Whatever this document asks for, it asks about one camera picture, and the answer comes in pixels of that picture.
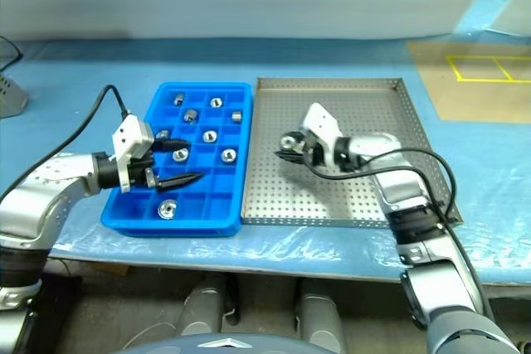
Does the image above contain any grey robot torso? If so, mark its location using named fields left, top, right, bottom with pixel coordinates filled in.
left=124, top=332, right=316, bottom=354

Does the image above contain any thin black cable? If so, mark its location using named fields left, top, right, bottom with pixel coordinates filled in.
left=0, top=35, right=22, bottom=71

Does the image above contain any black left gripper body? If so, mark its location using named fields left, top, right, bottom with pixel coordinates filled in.
left=126, top=152, right=161, bottom=190

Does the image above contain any perforated metal tray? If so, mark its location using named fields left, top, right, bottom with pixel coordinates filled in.
left=240, top=75, right=464, bottom=230

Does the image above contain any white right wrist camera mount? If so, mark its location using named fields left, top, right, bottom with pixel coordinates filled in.
left=299, top=102, right=345, bottom=167

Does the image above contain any brown cardboard sheet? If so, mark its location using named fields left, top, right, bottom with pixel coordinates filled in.
left=406, top=41, right=531, bottom=125

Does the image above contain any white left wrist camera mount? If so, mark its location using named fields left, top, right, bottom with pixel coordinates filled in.
left=111, top=114, right=155, bottom=194

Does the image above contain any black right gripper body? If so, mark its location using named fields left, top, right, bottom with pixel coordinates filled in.
left=300, top=137, right=332, bottom=168

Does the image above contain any grey rounded robot leg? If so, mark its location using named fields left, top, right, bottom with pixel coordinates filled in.
left=297, top=279, right=348, bottom=354
left=180, top=281, right=227, bottom=337

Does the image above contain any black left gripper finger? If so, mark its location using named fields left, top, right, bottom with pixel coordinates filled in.
left=155, top=171, right=206, bottom=194
left=151, top=138, right=192, bottom=156

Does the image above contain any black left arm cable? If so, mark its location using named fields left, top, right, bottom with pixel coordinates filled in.
left=0, top=84, right=132, bottom=202

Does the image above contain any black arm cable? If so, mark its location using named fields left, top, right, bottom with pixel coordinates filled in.
left=0, top=84, right=132, bottom=202
left=301, top=147, right=499, bottom=324

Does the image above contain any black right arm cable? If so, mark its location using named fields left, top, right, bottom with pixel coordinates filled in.
left=301, top=147, right=499, bottom=324

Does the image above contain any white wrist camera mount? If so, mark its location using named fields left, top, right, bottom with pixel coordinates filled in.
left=299, top=102, right=345, bottom=167
left=111, top=114, right=155, bottom=194

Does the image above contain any blue compartment tray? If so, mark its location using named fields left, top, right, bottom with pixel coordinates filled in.
left=100, top=81, right=255, bottom=239

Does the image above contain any blue plastic table cover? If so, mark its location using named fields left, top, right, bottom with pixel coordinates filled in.
left=0, top=0, right=531, bottom=287

